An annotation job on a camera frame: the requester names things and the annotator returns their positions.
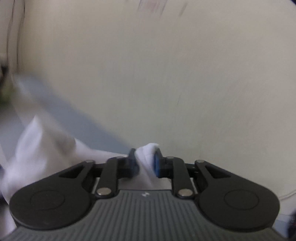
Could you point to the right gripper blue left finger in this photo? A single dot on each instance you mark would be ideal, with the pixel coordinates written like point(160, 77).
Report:
point(110, 172)

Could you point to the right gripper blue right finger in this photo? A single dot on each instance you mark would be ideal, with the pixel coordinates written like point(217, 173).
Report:
point(179, 173)

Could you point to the white t-shirt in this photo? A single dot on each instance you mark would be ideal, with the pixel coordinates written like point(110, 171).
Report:
point(43, 150)

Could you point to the white wall sticker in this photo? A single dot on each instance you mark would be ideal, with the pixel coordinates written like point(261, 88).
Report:
point(152, 6)

